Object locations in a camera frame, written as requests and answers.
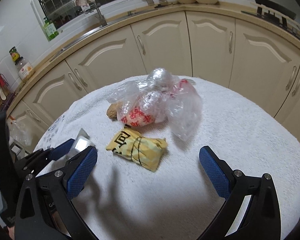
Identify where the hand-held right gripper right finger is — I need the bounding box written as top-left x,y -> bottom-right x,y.
199,145 -> 282,240

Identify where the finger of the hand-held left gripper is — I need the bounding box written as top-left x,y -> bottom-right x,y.
17,139 -> 75,175

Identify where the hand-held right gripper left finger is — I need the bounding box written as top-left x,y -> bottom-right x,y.
14,146 -> 98,240

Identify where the silver wrapper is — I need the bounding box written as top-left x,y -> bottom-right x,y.
70,128 -> 95,155

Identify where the yellow snack packet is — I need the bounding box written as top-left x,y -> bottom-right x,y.
105,127 -> 168,172

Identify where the floral tablecloth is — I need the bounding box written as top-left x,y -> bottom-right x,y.
32,110 -> 73,155

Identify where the white towel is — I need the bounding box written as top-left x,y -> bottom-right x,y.
32,75 -> 300,240

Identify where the hanging clear plastic bag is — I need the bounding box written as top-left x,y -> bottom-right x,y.
7,119 -> 33,147

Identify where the purple utensil holder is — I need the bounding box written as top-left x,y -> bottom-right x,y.
0,69 -> 17,112

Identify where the clear bag red print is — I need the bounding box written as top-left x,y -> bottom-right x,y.
116,90 -> 170,130

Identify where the large clear plastic jar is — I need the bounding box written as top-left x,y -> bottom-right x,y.
15,56 -> 36,83

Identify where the small yellow label jar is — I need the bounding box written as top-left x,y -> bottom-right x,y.
9,46 -> 21,62

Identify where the crumpled clear plastic bag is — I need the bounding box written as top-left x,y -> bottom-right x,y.
107,67 -> 182,105

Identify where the green glass bottle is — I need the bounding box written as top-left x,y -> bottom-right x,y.
43,17 -> 59,42

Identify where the stainless steel sink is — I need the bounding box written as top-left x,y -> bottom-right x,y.
50,10 -> 140,55

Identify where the cream base cabinet run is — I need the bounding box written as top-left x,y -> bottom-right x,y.
5,10 -> 300,140

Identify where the steel faucet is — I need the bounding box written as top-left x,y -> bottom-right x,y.
89,2 -> 108,27

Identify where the pink dish cloth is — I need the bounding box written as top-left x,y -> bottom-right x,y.
74,0 -> 95,9

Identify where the black cooktop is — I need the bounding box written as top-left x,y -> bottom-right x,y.
241,5 -> 300,43

